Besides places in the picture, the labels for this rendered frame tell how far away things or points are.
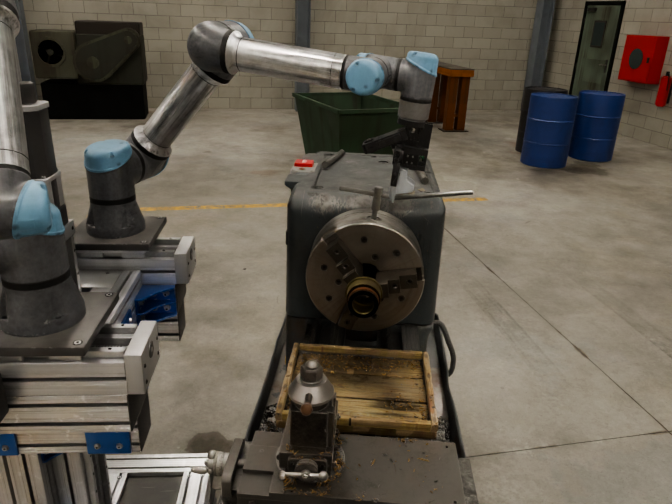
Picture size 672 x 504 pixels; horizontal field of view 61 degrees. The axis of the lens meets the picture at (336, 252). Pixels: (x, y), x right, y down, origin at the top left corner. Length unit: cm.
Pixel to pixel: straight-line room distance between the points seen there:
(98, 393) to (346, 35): 1077
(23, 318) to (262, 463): 50
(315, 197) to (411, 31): 1048
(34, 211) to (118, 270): 81
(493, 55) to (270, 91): 458
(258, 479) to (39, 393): 46
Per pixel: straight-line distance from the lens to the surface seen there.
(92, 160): 159
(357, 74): 127
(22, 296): 118
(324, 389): 99
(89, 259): 166
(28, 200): 86
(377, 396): 142
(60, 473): 174
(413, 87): 140
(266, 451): 114
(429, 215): 163
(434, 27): 1219
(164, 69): 1144
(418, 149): 142
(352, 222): 148
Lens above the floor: 172
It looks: 22 degrees down
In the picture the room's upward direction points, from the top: 2 degrees clockwise
